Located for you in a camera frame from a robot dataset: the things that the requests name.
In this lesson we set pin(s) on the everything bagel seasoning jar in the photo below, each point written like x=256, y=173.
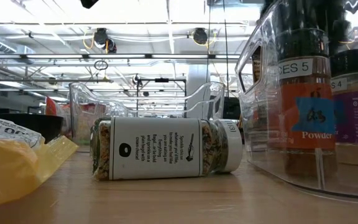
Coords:
x=154, y=147

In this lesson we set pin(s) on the yellow ramen packet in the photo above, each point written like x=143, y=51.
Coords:
x=8, y=174

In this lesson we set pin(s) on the chili ramen packet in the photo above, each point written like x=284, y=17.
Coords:
x=87, y=119

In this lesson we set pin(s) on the orange label spice jar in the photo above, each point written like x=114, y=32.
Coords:
x=306, y=118

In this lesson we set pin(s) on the green spice jar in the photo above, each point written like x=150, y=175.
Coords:
x=94, y=140

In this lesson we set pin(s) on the clear plastic bin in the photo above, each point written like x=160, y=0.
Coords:
x=213, y=102
x=259, y=124
x=65, y=124

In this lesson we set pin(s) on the black metal rig frame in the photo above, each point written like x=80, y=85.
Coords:
x=162, y=80

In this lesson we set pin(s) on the purple label spice jar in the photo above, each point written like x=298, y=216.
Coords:
x=357, y=118

